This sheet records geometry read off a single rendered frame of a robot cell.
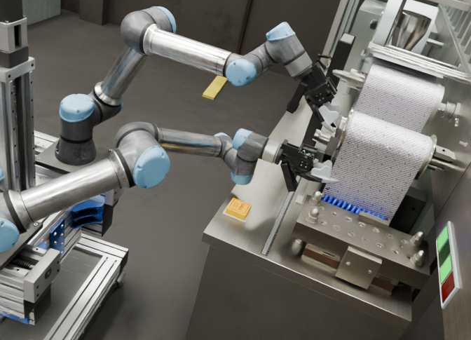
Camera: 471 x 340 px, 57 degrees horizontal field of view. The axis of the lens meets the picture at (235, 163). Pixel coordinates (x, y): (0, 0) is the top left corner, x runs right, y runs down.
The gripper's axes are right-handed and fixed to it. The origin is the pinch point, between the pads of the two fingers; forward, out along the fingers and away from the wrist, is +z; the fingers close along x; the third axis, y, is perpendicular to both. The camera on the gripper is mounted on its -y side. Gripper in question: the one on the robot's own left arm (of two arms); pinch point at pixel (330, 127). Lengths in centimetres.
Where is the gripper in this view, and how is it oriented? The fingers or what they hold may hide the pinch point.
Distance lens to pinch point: 140.8
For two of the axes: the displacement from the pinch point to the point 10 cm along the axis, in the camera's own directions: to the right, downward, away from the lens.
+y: 7.6, -4.0, -5.2
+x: 3.4, -4.5, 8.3
